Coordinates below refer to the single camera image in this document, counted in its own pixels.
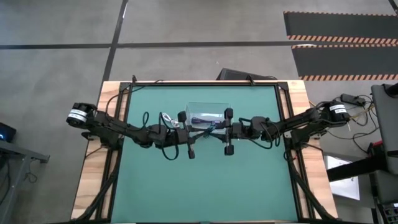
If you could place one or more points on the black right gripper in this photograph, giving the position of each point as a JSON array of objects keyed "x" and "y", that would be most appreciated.
[{"x": 239, "y": 130}]

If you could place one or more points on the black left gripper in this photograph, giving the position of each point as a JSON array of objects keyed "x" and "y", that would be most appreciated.
[{"x": 183, "y": 137}]

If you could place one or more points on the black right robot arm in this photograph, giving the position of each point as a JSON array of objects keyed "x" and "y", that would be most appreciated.
[{"x": 298, "y": 123}]

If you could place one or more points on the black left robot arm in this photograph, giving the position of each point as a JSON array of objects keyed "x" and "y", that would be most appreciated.
[{"x": 118, "y": 127}]

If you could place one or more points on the clear plastic container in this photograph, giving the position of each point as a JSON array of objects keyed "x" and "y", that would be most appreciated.
[{"x": 205, "y": 109}]

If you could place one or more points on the green table mat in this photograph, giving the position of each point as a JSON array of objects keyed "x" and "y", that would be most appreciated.
[{"x": 186, "y": 202}]

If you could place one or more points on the black power adapter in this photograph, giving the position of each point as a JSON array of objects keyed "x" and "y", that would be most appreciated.
[{"x": 353, "y": 99}]

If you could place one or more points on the black metal beam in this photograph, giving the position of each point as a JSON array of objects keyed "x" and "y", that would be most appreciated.
[{"x": 351, "y": 169}]

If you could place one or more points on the white paper sheet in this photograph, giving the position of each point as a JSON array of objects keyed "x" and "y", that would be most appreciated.
[{"x": 345, "y": 186}]

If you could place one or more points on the black hazard-striped floor mat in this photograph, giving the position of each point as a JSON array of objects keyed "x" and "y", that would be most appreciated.
[
  {"x": 342, "y": 60},
  {"x": 342, "y": 25}
]

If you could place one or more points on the red black clamp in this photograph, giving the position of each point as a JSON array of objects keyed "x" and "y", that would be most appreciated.
[{"x": 374, "y": 147}]

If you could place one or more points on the grey cabinet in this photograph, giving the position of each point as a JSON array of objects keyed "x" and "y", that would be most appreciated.
[{"x": 387, "y": 124}]

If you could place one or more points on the grey desk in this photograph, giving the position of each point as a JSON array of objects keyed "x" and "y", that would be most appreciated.
[{"x": 12, "y": 152}]

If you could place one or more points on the black button panel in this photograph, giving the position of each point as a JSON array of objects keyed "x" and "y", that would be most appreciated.
[{"x": 390, "y": 214}]

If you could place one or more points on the black device with blue light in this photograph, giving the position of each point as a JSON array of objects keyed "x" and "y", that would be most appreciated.
[{"x": 7, "y": 132}]

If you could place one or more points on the black table frame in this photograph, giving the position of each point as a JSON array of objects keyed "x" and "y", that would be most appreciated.
[{"x": 109, "y": 186}]

